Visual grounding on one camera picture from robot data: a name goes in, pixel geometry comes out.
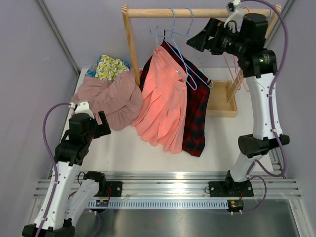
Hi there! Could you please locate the lemon print skirt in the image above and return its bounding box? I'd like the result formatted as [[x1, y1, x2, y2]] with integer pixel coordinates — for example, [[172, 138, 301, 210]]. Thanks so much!
[[95, 55, 130, 82]]

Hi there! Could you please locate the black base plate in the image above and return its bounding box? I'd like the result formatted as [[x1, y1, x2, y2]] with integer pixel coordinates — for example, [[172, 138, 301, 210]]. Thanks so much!
[[208, 181, 254, 198], [95, 181, 123, 198]]

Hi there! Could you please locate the blue hanger with plaid skirt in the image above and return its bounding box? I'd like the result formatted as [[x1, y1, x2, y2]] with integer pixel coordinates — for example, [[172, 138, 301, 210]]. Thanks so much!
[[157, 7, 214, 88]]

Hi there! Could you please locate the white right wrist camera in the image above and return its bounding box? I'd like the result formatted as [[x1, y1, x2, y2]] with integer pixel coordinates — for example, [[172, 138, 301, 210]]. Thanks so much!
[[224, 0, 244, 27]]

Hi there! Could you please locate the pink wire hanger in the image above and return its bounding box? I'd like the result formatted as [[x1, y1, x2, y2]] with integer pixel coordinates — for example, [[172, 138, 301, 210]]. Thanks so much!
[[232, 6, 250, 92]]

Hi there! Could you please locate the blue floral skirt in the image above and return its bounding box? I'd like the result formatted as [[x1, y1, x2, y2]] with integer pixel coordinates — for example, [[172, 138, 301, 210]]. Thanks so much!
[[85, 60, 130, 78]]

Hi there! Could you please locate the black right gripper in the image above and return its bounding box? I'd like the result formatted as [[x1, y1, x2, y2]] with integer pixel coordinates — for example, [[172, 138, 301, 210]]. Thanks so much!
[[187, 18, 248, 58]]

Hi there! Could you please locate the wooden clothes rack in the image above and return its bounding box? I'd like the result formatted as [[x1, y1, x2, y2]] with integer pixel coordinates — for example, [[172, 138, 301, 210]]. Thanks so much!
[[121, 4, 282, 118]]

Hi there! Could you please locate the dusty pink ruffled garment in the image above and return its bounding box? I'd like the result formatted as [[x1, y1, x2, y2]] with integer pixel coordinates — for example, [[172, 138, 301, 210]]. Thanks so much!
[[71, 71, 143, 131]]

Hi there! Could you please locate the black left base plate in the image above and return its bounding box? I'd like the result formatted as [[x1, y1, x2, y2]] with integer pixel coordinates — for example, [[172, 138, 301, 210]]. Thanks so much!
[[95, 181, 123, 198]]

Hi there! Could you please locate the red black plaid skirt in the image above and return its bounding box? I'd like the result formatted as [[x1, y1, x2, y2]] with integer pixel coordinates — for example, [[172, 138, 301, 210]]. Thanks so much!
[[140, 41, 210, 157]]

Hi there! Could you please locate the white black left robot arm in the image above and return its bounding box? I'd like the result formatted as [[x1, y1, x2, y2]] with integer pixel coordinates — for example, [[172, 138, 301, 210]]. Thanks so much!
[[22, 111, 111, 237]]

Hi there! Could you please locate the white slotted cable duct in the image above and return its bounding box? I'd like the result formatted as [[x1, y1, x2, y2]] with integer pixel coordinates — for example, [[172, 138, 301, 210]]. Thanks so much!
[[86, 199, 228, 209]]

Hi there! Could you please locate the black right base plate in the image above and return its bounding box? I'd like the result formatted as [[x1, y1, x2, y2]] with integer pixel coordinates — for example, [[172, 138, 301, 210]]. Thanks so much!
[[208, 181, 254, 198]]

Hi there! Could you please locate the pink hanger with ruffled garment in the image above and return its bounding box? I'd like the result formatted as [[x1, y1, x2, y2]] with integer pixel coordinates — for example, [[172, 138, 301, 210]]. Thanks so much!
[[223, 54, 243, 90]]

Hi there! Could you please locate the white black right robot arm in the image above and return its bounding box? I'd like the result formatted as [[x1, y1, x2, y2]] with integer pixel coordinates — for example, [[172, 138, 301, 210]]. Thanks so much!
[[187, 13, 289, 197]]

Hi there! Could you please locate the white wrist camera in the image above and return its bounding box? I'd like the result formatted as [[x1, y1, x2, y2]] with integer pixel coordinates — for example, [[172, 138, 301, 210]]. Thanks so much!
[[68, 100, 95, 119], [224, 0, 244, 27]]

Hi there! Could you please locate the salmon pink skirt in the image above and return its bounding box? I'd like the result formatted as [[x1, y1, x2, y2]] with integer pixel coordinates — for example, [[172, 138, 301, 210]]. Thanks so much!
[[132, 46, 187, 154]]

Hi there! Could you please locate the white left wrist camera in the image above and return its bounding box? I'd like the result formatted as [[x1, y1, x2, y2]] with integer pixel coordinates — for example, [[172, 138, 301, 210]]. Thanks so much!
[[68, 100, 95, 119]]

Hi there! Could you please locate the aluminium mounting rail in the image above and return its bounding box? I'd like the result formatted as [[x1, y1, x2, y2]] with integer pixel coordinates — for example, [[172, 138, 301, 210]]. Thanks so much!
[[33, 171, 303, 199]]

